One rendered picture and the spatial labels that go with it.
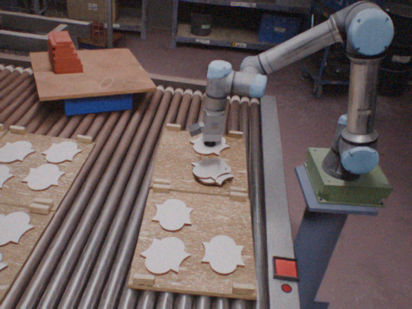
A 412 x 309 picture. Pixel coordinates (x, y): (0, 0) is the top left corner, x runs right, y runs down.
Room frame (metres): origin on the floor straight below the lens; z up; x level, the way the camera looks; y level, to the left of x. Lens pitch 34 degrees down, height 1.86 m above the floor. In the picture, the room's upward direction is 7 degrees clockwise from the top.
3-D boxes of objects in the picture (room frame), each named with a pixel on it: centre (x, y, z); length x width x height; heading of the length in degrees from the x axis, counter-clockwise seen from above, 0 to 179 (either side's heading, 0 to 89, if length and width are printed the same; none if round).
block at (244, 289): (0.74, -0.14, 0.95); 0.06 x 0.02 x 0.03; 92
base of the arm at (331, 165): (1.37, -0.53, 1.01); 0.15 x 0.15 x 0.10
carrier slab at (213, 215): (0.93, 0.00, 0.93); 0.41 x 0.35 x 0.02; 2
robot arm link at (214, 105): (1.28, -0.01, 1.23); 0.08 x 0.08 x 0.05
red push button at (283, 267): (0.86, -0.27, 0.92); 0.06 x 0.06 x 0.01; 89
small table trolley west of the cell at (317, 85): (4.52, -1.24, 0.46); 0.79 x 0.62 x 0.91; 5
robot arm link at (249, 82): (1.29, -0.11, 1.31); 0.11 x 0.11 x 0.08; 86
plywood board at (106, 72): (1.83, 0.60, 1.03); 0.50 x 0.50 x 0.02; 28
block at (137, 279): (0.73, 0.12, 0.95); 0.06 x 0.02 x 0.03; 92
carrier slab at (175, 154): (1.35, 0.01, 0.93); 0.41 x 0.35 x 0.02; 2
